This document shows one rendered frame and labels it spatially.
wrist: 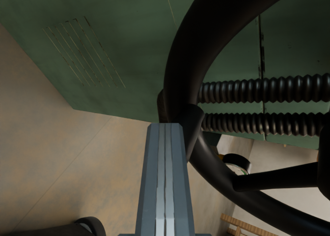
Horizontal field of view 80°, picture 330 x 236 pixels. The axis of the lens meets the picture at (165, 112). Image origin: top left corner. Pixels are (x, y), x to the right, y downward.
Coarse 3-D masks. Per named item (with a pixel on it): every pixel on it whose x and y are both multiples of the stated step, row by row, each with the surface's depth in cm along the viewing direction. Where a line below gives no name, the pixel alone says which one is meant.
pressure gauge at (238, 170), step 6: (222, 156) 45; (228, 156) 42; (234, 156) 41; (240, 156) 41; (228, 162) 41; (234, 162) 40; (240, 162) 40; (246, 162) 41; (234, 168) 41; (240, 168) 40; (246, 168) 40; (240, 174) 42
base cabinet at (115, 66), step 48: (0, 0) 51; (48, 0) 42; (96, 0) 36; (144, 0) 31; (192, 0) 28; (48, 48) 56; (96, 48) 45; (144, 48) 38; (240, 48) 29; (96, 96) 62; (144, 96) 49
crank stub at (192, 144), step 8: (192, 104) 14; (184, 112) 14; (192, 112) 14; (200, 112) 14; (176, 120) 13; (184, 120) 13; (192, 120) 13; (200, 120) 14; (184, 128) 13; (192, 128) 13; (184, 136) 12; (192, 136) 13; (192, 144) 13
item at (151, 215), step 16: (160, 128) 10; (160, 144) 9; (144, 160) 8; (160, 160) 8; (144, 176) 7; (160, 176) 7; (144, 192) 7; (160, 192) 7; (144, 208) 6; (160, 208) 6; (144, 224) 6; (160, 224) 6
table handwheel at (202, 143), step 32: (224, 0) 8; (256, 0) 8; (192, 32) 10; (224, 32) 9; (192, 64) 12; (192, 96) 14; (192, 160) 20; (320, 160) 13; (224, 192) 21; (256, 192) 22; (288, 224) 20; (320, 224) 20
